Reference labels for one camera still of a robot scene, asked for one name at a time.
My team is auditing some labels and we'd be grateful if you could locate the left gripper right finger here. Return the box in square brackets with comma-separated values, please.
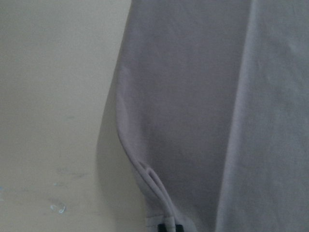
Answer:
[175, 224, 184, 232]

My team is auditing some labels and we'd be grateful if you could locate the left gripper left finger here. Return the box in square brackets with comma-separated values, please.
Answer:
[157, 224, 167, 232]

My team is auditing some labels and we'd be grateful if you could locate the brown t-shirt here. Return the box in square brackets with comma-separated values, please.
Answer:
[116, 0, 309, 232]

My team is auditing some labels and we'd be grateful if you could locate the brown paper table cover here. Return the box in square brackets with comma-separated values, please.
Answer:
[0, 0, 145, 232]

